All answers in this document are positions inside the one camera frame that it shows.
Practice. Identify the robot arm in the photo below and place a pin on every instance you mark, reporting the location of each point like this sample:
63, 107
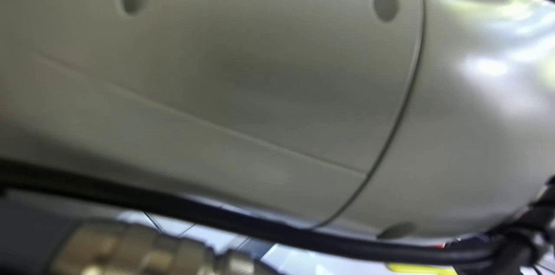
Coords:
277, 71

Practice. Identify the yellow object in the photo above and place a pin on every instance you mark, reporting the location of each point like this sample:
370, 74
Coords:
416, 269

